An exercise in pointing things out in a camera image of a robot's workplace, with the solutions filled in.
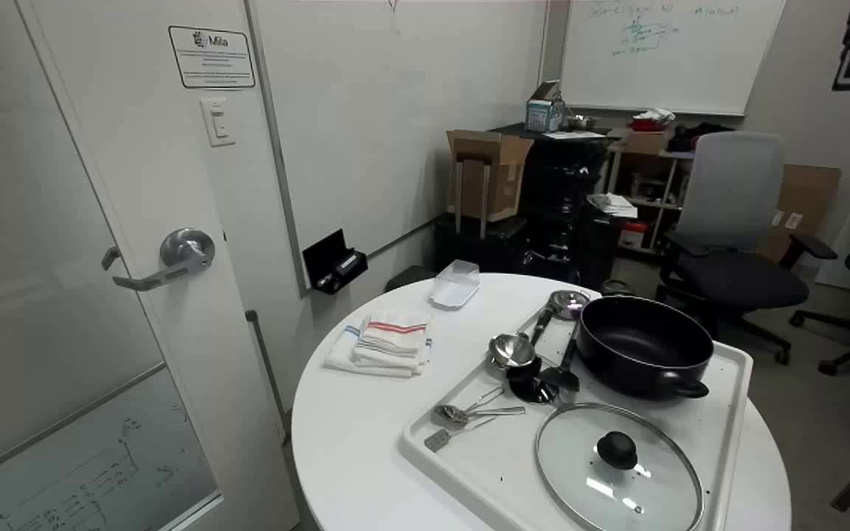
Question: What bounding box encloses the glass pot lid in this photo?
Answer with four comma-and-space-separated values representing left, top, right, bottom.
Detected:
535, 403, 702, 531

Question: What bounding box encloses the black cooking pot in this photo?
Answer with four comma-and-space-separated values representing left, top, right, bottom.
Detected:
573, 296, 715, 400

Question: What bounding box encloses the clear plastic container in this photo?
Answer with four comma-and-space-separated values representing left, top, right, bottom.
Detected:
429, 260, 482, 309

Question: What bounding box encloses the black marker tray box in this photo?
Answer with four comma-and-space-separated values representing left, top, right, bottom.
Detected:
303, 229, 368, 296

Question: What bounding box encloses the open cardboard box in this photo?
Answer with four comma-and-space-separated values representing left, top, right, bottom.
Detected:
446, 129, 532, 222

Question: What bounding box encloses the small steel ladle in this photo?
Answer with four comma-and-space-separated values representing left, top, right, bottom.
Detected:
486, 333, 517, 372

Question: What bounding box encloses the steel spoon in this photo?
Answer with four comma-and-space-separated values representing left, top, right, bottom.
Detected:
430, 403, 526, 427

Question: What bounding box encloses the black storage case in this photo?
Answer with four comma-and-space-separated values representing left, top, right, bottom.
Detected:
519, 133, 615, 290

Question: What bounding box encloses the white plastic tray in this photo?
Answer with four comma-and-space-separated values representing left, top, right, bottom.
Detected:
399, 330, 752, 531

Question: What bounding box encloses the white door sign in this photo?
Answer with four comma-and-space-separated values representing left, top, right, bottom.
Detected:
167, 27, 256, 89

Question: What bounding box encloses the grey office chair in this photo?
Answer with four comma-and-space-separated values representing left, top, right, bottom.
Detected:
656, 129, 835, 365

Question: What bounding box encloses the flat cardboard box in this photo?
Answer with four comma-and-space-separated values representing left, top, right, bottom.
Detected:
758, 166, 842, 263

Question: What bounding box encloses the steel ladle with black handle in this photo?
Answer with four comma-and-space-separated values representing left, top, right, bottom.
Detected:
526, 290, 591, 344

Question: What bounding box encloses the silver door handle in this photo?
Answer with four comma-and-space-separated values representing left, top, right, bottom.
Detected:
111, 226, 215, 293

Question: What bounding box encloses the white light switch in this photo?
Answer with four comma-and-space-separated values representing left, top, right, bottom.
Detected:
201, 98, 237, 148

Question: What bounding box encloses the wall whiteboard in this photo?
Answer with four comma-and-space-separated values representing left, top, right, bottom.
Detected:
561, 0, 786, 114

